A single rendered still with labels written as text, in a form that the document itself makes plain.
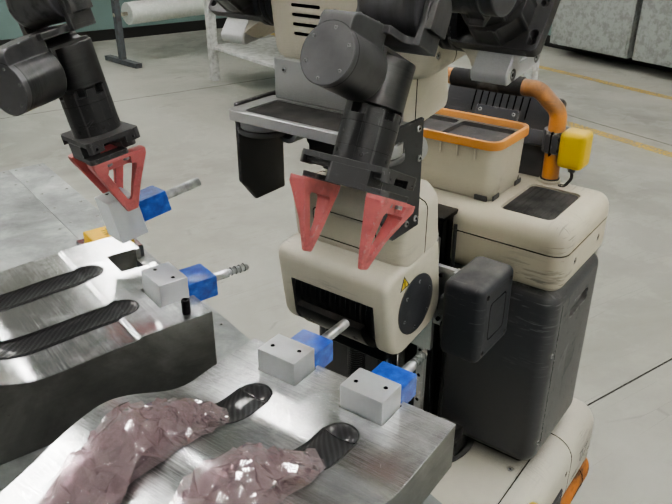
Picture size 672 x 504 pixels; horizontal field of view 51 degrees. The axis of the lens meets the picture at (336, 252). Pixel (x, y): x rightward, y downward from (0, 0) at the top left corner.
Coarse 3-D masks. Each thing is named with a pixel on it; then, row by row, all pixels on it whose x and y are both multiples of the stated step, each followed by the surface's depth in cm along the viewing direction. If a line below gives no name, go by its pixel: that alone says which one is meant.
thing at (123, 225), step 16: (128, 192) 88; (144, 192) 91; (160, 192) 90; (176, 192) 93; (112, 208) 86; (144, 208) 89; (160, 208) 90; (112, 224) 88; (128, 224) 88; (144, 224) 89; (128, 240) 88
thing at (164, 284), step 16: (144, 272) 84; (160, 272) 84; (176, 272) 84; (192, 272) 87; (208, 272) 87; (224, 272) 89; (240, 272) 90; (144, 288) 85; (160, 288) 81; (176, 288) 82; (192, 288) 84; (208, 288) 86; (160, 304) 82
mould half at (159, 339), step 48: (0, 288) 87; (96, 288) 86; (0, 336) 78; (96, 336) 77; (144, 336) 77; (192, 336) 81; (0, 384) 69; (48, 384) 72; (96, 384) 75; (144, 384) 79; (0, 432) 71; (48, 432) 74
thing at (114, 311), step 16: (80, 272) 90; (96, 272) 90; (32, 288) 87; (48, 288) 88; (64, 288) 86; (0, 304) 85; (16, 304) 84; (112, 304) 83; (128, 304) 83; (80, 320) 81; (96, 320) 81; (112, 320) 80; (32, 336) 78; (48, 336) 78; (64, 336) 78; (0, 352) 75; (16, 352) 76; (32, 352) 75
